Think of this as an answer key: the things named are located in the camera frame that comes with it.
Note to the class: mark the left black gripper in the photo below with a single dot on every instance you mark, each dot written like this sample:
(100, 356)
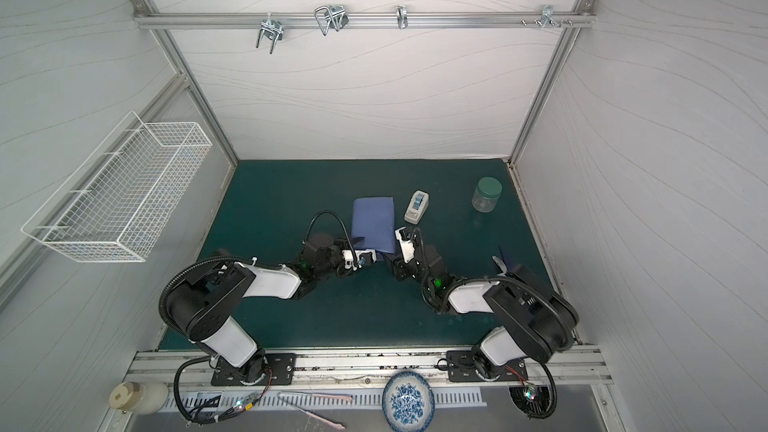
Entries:
(341, 244)

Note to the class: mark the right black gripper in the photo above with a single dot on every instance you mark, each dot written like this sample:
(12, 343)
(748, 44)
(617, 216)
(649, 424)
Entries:
(402, 261)

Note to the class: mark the light blue wrapping paper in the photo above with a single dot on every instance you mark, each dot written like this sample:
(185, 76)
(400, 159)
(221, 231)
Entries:
(373, 220)

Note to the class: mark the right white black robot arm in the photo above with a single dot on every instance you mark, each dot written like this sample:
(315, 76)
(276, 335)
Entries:
(534, 321)

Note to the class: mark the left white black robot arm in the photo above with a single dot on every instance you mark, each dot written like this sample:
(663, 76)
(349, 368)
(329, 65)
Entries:
(199, 301)

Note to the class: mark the green table mat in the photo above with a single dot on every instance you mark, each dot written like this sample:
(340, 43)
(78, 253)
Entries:
(269, 205)

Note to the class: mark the green lid clear jar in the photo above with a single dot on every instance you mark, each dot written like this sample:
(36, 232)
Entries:
(486, 195)

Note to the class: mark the blue white patterned plate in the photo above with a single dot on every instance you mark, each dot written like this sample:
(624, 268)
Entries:
(408, 402)

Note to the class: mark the black round fan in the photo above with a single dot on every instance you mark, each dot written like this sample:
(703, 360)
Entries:
(536, 402)

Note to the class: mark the white round container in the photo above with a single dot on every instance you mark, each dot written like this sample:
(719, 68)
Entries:
(141, 398)

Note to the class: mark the left metal hook clamp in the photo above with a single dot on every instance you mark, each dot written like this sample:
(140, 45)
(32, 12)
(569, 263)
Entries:
(271, 31)

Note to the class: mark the metal hook clamp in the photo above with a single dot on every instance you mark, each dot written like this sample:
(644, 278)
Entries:
(331, 17)
(271, 31)

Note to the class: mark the middle metal hook clamp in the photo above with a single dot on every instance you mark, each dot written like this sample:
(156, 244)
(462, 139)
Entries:
(331, 17)

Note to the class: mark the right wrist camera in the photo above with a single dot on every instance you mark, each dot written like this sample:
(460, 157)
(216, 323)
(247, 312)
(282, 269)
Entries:
(406, 245)

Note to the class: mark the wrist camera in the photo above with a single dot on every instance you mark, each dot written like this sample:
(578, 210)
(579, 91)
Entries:
(406, 245)
(356, 259)

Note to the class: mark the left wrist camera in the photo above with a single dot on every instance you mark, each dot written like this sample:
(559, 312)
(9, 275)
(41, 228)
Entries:
(356, 259)

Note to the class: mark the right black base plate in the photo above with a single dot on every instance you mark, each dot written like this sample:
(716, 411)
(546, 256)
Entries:
(464, 366)

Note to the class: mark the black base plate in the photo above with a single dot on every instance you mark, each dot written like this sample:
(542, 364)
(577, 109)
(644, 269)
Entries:
(276, 368)
(464, 366)

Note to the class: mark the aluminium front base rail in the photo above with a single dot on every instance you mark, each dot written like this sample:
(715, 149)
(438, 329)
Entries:
(360, 367)

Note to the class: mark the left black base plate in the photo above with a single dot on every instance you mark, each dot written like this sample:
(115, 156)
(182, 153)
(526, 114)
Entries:
(276, 368)

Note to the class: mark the white wire basket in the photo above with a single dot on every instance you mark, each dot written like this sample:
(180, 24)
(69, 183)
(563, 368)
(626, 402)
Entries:
(115, 205)

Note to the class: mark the small metal ring clamp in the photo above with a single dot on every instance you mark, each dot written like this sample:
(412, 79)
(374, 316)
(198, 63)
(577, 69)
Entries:
(401, 17)

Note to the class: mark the right metal bracket clamp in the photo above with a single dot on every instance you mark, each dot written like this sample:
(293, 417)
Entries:
(547, 19)

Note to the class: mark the aluminium top cross rail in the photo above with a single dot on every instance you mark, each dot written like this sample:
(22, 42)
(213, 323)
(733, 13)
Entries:
(357, 20)

